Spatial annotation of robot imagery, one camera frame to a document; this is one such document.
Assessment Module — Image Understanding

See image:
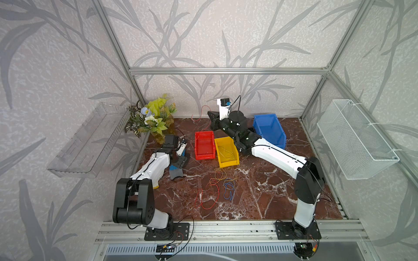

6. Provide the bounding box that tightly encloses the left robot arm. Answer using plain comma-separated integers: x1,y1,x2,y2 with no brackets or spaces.
112,135,188,234

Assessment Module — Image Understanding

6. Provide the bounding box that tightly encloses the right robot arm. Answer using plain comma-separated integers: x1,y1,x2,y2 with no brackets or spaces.
207,111,325,240

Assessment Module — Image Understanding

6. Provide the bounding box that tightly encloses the blue grey work glove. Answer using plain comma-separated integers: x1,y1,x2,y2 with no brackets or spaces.
169,165,184,180

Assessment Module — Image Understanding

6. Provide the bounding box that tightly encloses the red plastic bin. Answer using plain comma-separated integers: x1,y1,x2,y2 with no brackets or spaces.
194,130,216,161

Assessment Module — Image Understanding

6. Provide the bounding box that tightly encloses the black plastic bin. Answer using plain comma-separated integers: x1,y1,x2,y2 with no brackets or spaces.
248,127,258,136

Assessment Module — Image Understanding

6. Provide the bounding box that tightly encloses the yellow plastic bin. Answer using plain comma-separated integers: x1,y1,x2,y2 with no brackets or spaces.
214,137,239,168

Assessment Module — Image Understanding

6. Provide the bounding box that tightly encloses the white knit work glove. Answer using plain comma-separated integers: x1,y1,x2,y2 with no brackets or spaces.
152,179,159,189

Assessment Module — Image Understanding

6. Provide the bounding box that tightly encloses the blue plastic bin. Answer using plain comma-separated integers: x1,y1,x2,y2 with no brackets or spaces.
253,114,286,149

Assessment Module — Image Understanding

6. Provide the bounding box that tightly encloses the artificial plant in vase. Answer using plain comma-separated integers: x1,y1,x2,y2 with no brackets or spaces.
124,94,177,144

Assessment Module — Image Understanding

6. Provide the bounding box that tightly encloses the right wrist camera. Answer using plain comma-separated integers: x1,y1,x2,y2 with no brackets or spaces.
217,98,231,120

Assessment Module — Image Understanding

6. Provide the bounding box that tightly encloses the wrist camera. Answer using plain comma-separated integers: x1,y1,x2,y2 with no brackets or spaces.
176,139,187,157
217,98,231,120

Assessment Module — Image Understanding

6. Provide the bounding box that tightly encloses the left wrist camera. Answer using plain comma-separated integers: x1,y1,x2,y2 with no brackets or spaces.
176,139,187,157

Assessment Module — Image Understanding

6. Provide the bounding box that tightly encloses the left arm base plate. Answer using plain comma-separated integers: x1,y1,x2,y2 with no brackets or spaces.
144,223,191,241

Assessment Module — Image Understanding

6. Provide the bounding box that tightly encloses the clear plastic wall shelf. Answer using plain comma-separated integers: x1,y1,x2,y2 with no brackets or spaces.
47,103,130,178

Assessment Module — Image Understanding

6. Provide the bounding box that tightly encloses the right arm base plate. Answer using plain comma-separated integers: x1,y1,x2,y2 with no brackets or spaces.
274,220,322,240

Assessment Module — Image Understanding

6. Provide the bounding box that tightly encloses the white wire mesh basket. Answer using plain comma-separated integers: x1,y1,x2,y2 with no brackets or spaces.
317,100,400,180

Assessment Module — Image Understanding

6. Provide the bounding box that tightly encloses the aluminium front rail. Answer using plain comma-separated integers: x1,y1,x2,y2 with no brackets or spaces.
94,220,370,244

